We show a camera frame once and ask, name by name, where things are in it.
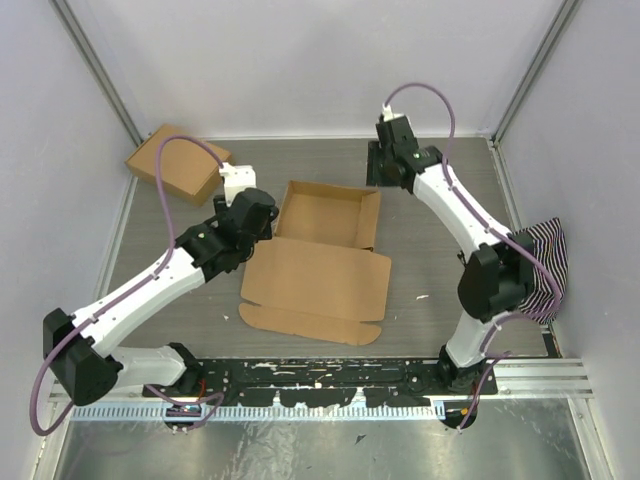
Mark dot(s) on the slotted white cable duct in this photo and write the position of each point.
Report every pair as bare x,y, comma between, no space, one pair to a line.
147,411

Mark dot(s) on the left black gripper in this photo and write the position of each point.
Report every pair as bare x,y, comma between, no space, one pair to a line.
221,206

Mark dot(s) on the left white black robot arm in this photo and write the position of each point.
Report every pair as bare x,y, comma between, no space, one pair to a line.
84,347

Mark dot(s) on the folded brown cardboard box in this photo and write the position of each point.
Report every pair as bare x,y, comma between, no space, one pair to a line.
188,172

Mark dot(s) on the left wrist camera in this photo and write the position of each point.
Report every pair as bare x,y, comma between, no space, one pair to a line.
236,179

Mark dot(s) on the aluminium front rail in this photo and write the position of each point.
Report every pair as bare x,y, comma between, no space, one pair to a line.
518,377

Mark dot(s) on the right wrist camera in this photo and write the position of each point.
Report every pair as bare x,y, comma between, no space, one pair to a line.
394,129

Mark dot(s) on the brown cardboard box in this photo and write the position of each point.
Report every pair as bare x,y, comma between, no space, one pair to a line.
319,277
188,172

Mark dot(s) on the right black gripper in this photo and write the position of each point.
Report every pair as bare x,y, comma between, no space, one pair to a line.
375,176

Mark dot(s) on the striped purple white cloth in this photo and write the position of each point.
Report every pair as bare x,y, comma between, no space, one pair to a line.
550,281

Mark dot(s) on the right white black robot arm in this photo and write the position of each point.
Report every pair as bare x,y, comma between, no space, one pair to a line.
496,276

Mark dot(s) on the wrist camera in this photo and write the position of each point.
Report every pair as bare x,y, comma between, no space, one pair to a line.
394,129
236,179

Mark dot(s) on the left aluminium corner post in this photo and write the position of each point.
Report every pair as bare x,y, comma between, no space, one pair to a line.
90,57

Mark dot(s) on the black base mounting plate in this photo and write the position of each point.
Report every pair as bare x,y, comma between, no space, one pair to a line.
393,382

